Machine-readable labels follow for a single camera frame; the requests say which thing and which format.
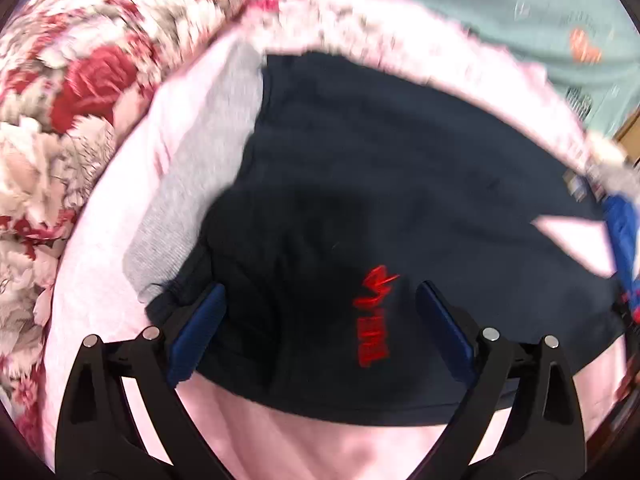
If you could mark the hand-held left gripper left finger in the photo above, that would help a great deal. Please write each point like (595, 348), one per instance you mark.
(197, 332)

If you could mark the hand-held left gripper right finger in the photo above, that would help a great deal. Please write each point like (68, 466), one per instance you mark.
(445, 332)

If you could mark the dark navy pants grey waistband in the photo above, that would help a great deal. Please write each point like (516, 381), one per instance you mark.
(375, 185)

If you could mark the pink floral bedsheet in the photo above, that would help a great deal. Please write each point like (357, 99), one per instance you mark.
(310, 450)

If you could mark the blue cloth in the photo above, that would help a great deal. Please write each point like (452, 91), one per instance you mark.
(622, 240)

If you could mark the wooden furniture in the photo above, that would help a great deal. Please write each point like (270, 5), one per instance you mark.
(631, 135)

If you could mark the red floral pillow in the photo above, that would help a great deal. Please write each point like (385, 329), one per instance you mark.
(75, 85)

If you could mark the green printed duvet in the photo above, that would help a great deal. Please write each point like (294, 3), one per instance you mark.
(475, 0)

